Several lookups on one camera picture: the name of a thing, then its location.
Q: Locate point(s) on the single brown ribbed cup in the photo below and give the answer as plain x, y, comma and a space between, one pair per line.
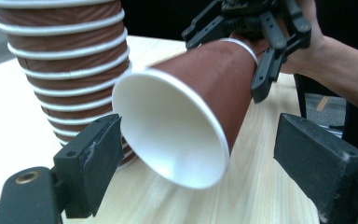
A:
217, 77

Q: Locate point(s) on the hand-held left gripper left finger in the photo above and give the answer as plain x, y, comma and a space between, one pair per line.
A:
87, 168

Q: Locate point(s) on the stack of brown paper cups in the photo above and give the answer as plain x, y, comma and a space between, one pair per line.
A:
65, 40

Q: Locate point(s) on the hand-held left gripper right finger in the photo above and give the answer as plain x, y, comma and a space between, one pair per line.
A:
320, 165

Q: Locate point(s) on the black metal stand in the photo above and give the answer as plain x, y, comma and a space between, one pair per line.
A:
300, 93

